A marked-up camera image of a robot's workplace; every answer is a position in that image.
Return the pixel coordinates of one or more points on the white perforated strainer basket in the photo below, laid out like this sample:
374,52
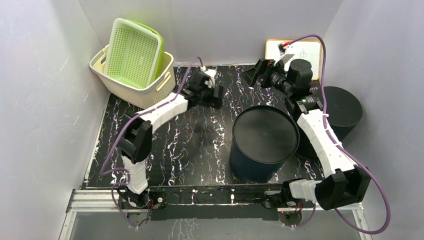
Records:
117,64

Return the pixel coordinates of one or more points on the dark blue large bucket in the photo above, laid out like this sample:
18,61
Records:
263,138

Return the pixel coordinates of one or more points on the dark paperback book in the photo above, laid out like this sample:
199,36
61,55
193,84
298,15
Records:
316,90

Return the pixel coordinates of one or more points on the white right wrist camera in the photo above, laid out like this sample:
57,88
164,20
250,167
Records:
285,54

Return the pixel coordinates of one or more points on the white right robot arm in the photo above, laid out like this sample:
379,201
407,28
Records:
345,182

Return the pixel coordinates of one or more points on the green plastic basin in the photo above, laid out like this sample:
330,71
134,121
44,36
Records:
146,49

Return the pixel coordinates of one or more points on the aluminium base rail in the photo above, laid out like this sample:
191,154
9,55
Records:
92,215

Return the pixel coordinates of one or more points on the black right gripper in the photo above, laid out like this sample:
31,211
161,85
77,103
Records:
261,69

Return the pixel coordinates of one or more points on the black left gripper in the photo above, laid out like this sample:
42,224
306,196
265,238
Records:
213,102

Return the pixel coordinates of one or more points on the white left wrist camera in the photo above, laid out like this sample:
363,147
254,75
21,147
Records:
210,73

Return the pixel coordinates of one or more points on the cream perforated storage basket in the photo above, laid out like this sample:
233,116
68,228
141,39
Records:
142,98

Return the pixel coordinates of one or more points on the small whiteboard wooden frame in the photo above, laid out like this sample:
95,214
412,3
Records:
309,50

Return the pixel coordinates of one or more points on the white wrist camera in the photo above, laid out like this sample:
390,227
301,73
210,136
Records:
285,54
210,73

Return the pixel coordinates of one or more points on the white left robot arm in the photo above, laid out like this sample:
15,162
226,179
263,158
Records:
135,145

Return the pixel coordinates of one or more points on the black ribbed bucket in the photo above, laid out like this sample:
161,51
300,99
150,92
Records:
345,112

